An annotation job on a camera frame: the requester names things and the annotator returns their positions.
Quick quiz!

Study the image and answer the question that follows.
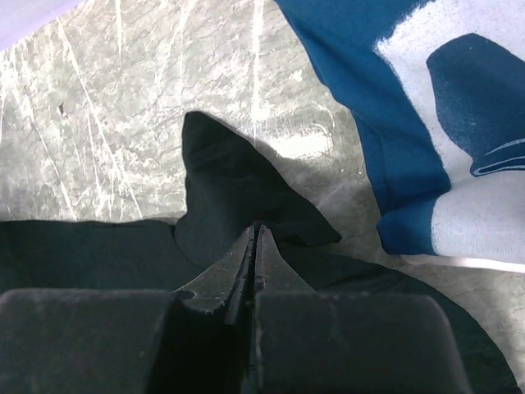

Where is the folded blue printed t-shirt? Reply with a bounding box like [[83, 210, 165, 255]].
[[278, 1, 524, 264]]

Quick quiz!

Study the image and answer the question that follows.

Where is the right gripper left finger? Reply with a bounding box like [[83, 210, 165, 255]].
[[175, 227, 255, 324]]

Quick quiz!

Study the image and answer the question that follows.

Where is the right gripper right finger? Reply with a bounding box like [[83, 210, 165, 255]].
[[253, 225, 315, 294]]

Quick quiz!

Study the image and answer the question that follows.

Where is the black t-shirt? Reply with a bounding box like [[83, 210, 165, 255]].
[[1, 112, 519, 393]]

